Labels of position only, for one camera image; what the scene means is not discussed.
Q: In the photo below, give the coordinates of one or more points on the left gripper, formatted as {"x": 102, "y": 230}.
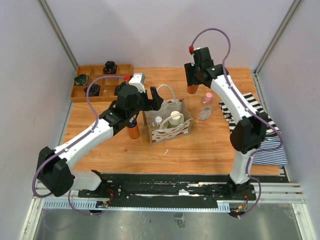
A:
{"x": 147, "y": 99}

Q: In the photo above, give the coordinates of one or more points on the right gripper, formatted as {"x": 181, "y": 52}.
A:
{"x": 189, "y": 75}

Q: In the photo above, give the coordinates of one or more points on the blue spray bottle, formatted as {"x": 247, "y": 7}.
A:
{"x": 192, "y": 89}

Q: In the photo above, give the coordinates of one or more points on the watermelon print canvas bag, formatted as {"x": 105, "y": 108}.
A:
{"x": 164, "y": 133}

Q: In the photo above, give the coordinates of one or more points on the pink cap bottle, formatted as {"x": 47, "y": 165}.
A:
{"x": 205, "y": 107}

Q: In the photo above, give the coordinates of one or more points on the wooden compartment tray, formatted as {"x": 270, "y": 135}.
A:
{"x": 107, "y": 85}

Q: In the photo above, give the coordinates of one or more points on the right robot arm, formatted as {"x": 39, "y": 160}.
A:
{"x": 250, "y": 125}

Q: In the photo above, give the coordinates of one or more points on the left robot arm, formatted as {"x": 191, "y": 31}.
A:
{"x": 55, "y": 166}

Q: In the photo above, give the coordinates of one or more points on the white cap clear bottle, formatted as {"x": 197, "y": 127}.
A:
{"x": 157, "y": 122}

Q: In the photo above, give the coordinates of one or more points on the large cream lid bottle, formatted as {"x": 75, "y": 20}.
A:
{"x": 176, "y": 118}

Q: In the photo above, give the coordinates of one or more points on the dark rolled sock right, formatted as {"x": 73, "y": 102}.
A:
{"x": 119, "y": 87}

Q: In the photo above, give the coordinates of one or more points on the dark rolled sock orange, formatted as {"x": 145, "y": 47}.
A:
{"x": 110, "y": 67}

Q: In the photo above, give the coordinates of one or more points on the dark rolled sock centre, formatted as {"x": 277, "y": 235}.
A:
{"x": 94, "y": 90}

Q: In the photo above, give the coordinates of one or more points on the dark rolled sock green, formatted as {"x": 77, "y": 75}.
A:
{"x": 81, "y": 80}

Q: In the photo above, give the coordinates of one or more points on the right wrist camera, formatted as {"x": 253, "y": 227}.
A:
{"x": 196, "y": 54}

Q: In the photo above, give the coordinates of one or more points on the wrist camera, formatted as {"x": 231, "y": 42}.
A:
{"x": 137, "y": 81}
{"x": 196, "y": 54}

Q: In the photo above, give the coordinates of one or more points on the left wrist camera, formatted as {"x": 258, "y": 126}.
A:
{"x": 137, "y": 81}

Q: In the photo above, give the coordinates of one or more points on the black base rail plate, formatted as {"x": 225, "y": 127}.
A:
{"x": 169, "y": 190}

